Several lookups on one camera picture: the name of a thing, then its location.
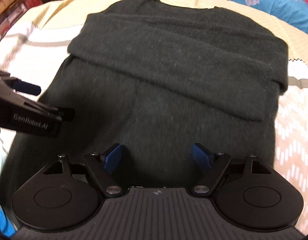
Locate dark green knit sweater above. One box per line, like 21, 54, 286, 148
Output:
0, 0, 288, 208

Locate yellow and white patterned bedspread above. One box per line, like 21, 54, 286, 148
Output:
0, 0, 308, 234

